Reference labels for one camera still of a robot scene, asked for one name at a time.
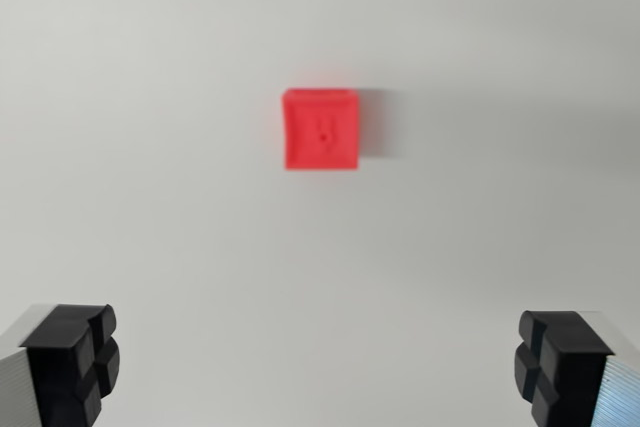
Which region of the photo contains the gripper right finger with black rubber pad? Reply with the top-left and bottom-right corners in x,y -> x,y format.
513,310 -> 640,427

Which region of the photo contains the gripper left finger with black rubber pad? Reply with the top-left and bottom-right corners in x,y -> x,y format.
0,303 -> 122,427

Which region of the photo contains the red plastic cube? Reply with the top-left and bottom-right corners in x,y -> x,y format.
281,87 -> 362,172

